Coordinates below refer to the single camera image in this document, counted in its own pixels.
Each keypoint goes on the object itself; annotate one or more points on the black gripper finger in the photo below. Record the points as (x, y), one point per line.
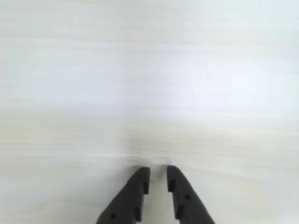
(187, 205)
(126, 200)

